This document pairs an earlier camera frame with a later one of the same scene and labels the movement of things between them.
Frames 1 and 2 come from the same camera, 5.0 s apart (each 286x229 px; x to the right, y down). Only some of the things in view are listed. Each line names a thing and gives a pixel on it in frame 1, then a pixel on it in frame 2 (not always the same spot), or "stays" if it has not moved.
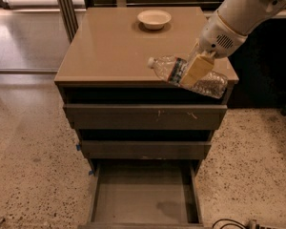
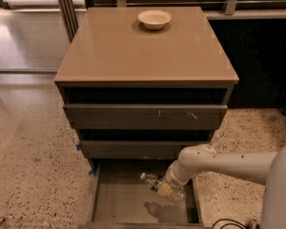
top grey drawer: (145, 116) stays
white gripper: (218, 38) to (173, 180)
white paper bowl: (153, 19) stays
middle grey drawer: (143, 150) stays
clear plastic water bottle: (170, 68) to (153, 181)
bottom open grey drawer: (146, 194) stays
